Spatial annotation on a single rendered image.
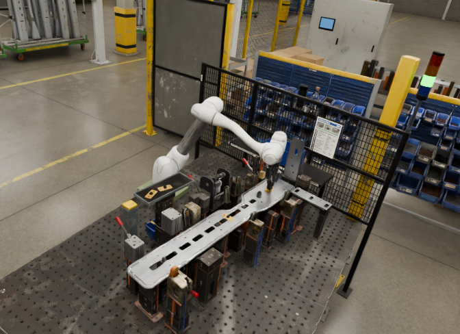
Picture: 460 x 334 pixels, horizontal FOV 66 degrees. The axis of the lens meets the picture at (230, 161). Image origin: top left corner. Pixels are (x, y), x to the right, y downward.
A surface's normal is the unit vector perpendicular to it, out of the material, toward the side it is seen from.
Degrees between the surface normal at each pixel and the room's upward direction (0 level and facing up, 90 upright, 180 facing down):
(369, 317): 0
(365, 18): 90
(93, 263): 0
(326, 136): 90
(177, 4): 89
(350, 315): 0
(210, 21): 89
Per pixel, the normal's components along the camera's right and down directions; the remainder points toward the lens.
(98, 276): 0.11, -0.86
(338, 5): -0.52, 0.37
